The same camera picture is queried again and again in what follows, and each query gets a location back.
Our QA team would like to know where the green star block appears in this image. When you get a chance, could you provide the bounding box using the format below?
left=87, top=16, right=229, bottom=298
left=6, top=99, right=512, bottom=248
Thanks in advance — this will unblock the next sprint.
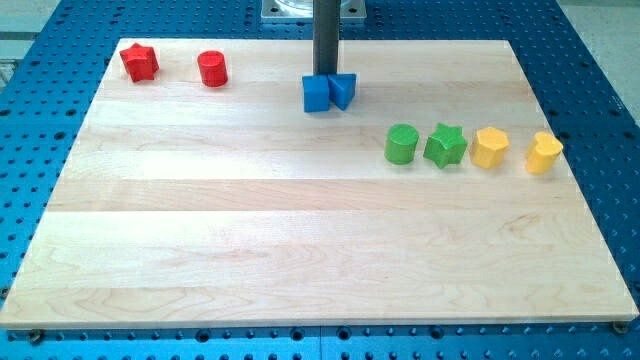
left=423, top=123, right=468, bottom=169

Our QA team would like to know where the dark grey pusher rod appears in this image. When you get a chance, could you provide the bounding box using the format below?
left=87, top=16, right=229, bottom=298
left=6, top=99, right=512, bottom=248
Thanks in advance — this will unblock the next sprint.
left=312, top=0, right=340, bottom=75

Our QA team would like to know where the light wooden board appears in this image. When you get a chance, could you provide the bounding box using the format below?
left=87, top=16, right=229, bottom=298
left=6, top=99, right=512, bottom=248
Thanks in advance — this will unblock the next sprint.
left=1, top=39, right=638, bottom=329

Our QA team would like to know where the silver robot mounting plate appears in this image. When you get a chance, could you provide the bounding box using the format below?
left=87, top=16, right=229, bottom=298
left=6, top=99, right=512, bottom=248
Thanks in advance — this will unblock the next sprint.
left=260, top=0, right=367, bottom=22

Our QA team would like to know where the blue triangle block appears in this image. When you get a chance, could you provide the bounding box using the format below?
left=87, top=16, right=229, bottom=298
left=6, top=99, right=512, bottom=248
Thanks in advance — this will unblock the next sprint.
left=327, top=73, right=357, bottom=110

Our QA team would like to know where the green cylinder block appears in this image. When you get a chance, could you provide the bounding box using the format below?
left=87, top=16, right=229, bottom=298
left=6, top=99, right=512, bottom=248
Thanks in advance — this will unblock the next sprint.
left=384, top=124, right=419, bottom=165

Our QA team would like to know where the yellow heart block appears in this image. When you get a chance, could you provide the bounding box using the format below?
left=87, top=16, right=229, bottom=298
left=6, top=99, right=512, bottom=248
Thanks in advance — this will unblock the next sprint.
left=525, top=132, right=564, bottom=175

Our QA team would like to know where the red star block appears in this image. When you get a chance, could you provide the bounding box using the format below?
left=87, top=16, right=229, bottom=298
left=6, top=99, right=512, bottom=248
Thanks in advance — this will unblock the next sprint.
left=119, top=43, right=159, bottom=82

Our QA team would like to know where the yellow hexagon block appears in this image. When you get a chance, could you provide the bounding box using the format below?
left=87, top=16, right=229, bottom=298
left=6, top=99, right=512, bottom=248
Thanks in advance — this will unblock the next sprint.
left=470, top=127, right=510, bottom=169

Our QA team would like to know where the blue cube block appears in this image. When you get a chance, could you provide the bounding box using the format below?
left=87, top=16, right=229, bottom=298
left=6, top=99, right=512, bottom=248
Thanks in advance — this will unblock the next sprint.
left=302, top=75, right=330, bottom=113

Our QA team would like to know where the red cylinder block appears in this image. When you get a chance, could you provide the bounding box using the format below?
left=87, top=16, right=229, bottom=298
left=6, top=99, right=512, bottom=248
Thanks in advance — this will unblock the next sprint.
left=197, top=50, right=228, bottom=87

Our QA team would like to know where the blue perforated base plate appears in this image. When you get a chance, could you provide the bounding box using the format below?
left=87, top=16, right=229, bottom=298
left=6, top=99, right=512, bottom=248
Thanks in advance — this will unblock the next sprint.
left=1, top=0, right=639, bottom=359

